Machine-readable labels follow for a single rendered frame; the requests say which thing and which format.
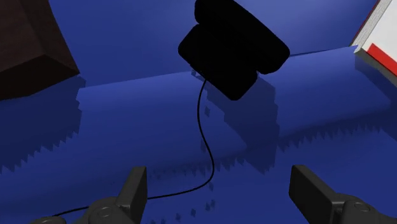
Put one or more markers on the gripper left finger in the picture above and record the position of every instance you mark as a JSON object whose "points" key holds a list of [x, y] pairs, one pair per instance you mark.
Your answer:
{"points": [[131, 198]]}

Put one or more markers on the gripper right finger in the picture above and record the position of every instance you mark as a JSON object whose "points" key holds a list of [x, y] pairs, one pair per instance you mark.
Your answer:
{"points": [[313, 194]]}

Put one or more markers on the dark brown robot stand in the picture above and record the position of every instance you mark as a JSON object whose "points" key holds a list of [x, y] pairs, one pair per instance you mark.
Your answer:
{"points": [[31, 46]]}

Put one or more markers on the blue sofa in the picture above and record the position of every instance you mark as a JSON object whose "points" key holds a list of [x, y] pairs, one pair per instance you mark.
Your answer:
{"points": [[139, 124]]}

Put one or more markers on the white and red book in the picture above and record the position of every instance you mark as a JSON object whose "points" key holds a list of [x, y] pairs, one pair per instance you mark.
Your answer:
{"points": [[380, 37]]}

